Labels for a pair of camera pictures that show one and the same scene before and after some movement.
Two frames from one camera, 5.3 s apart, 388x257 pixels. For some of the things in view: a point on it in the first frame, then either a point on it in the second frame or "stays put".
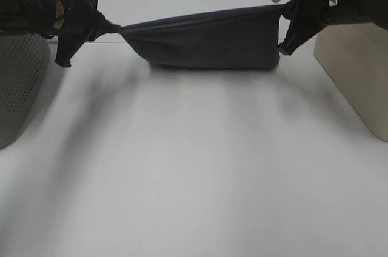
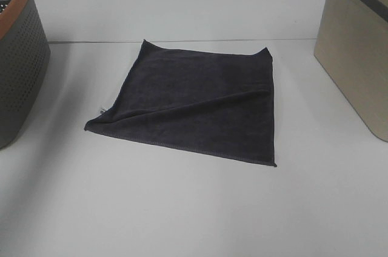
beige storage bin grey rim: [356, 56] stays put
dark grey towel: [240, 39] -> [220, 103]
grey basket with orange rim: [25, 60] stays put
